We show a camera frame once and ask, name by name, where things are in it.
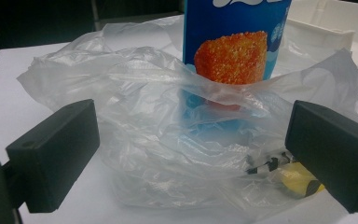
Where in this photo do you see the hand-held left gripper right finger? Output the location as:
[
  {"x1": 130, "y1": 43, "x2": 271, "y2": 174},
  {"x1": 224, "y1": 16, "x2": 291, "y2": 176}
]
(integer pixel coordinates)
[{"x1": 284, "y1": 99, "x2": 358, "y2": 215}]

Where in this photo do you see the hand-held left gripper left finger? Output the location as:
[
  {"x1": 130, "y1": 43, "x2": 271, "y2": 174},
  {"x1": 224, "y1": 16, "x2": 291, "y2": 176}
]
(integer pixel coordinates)
[{"x1": 1, "y1": 98, "x2": 101, "y2": 214}]

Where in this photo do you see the yellow and black packet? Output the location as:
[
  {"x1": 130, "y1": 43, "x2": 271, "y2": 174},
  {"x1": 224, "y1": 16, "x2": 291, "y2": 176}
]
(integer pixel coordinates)
[{"x1": 273, "y1": 161, "x2": 326, "y2": 199}]

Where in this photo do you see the clear plastic bag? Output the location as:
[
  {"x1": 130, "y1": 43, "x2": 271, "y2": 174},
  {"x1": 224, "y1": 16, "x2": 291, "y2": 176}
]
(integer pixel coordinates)
[{"x1": 16, "y1": 14, "x2": 358, "y2": 220}]

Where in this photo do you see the blue snack box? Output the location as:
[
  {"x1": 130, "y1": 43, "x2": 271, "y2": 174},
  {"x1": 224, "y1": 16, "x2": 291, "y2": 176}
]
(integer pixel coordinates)
[{"x1": 180, "y1": 0, "x2": 293, "y2": 132}]

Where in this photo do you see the white plastic tray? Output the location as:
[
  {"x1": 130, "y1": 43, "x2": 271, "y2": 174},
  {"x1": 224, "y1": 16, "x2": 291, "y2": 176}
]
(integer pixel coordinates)
[{"x1": 283, "y1": 0, "x2": 358, "y2": 81}]

